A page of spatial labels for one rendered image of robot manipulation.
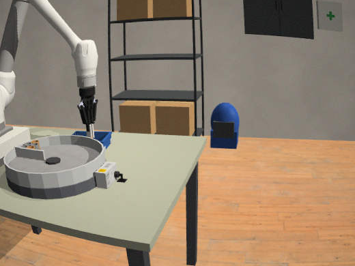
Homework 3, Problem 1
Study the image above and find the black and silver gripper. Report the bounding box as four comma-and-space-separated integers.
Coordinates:
77, 87, 98, 138

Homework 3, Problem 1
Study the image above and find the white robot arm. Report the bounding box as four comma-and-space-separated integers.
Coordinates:
0, 0, 98, 137

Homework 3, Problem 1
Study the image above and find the blue square tray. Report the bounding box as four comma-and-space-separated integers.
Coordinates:
72, 131, 113, 152

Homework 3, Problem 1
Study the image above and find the grey metal bushing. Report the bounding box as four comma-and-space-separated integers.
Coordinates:
31, 143, 40, 150

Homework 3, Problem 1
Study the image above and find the grey round turning table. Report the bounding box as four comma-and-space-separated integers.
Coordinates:
3, 135, 127, 199

